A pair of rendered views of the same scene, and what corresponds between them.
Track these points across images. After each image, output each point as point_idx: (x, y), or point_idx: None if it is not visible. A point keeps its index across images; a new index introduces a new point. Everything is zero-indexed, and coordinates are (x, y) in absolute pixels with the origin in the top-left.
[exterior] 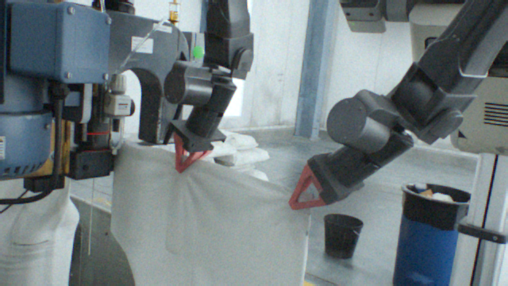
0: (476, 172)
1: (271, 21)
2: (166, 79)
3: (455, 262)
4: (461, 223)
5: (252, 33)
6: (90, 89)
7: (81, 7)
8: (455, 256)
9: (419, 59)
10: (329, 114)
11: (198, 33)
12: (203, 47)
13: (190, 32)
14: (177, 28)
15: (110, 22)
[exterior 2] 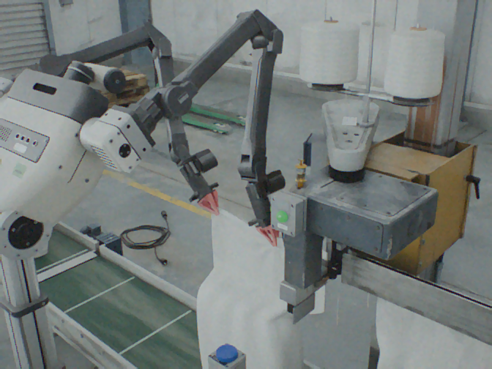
0: (33, 260)
1: None
2: (284, 179)
3: (50, 324)
4: (46, 296)
5: (239, 154)
6: (310, 173)
7: (307, 135)
8: (49, 321)
9: (186, 138)
10: (217, 159)
11: (277, 192)
12: (271, 206)
13: (285, 190)
14: (294, 183)
15: (302, 143)
